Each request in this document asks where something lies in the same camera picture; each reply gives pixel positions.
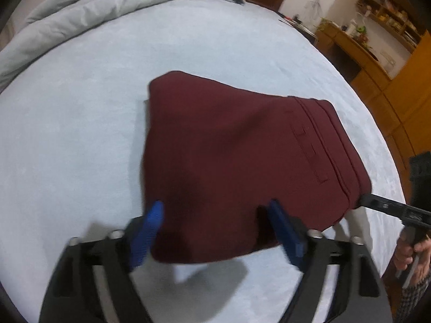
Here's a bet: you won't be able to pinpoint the person's right hand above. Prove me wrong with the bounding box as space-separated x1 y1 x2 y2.
393 235 431 285

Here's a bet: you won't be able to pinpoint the wooden cabinet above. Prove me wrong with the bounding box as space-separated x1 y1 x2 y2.
350 30 431 169

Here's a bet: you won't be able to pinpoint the person's right forearm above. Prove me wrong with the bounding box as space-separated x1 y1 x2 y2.
394 272 431 323

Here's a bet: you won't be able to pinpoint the green potted plant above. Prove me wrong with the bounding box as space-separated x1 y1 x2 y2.
356 23 371 43

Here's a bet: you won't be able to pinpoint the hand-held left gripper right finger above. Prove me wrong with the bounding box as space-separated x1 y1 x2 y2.
267 199 394 323

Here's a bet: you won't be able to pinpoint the white wall socket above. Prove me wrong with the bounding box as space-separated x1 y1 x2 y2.
380 52 397 71

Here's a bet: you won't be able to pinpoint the bed with light blue sheet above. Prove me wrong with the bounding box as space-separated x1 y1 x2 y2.
0 0 409 323

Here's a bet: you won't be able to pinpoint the cluttered dark side table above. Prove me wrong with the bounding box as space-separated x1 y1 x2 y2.
278 13 317 41

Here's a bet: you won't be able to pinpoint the wooden desk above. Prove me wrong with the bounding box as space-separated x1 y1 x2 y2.
315 20 393 91

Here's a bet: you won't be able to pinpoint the wooden wall shelf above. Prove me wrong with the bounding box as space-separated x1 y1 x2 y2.
357 0 425 54

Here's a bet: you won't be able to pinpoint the maroon pants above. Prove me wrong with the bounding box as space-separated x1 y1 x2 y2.
141 71 373 264

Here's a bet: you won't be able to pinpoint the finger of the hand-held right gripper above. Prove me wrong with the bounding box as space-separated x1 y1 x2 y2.
357 193 409 219

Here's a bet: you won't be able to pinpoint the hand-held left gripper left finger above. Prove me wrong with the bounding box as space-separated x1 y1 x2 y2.
39 200 165 323

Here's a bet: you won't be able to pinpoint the grey duvet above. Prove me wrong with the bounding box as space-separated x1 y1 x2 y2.
0 0 245 92

